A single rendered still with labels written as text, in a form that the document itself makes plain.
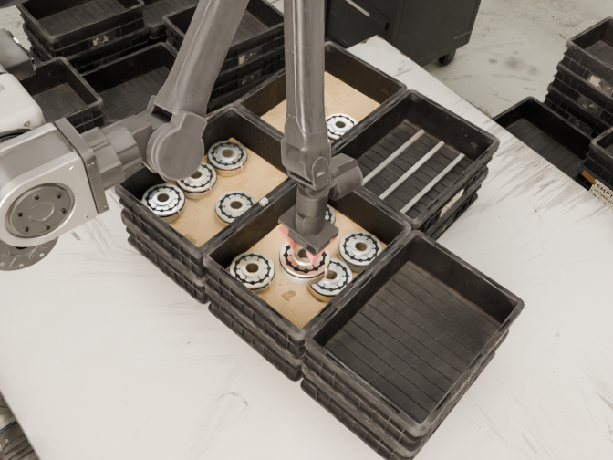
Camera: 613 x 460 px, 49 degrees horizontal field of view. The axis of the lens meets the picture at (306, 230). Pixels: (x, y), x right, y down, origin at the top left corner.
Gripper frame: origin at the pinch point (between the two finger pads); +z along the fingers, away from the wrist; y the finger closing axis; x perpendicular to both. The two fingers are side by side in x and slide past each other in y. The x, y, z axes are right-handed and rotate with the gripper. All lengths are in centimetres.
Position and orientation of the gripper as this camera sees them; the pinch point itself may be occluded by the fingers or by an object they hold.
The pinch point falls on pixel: (305, 252)
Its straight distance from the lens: 135.2
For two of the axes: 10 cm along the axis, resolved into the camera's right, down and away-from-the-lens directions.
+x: -6.6, 5.6, -5.0
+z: -0.8, 6.2, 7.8
